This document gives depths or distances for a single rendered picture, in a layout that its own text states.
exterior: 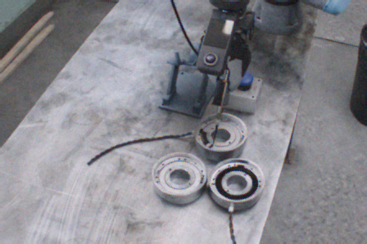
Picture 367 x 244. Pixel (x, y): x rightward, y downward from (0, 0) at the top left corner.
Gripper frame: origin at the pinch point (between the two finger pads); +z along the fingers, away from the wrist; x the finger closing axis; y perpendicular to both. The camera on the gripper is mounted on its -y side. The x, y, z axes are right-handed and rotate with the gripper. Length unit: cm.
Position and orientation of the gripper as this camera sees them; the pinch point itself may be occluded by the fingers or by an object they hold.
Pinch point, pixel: (224, 87)
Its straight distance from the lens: 91.6
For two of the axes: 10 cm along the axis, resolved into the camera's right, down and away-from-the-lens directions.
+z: 0.0, 7.3, 6.9
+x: -9.4, -2.3, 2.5
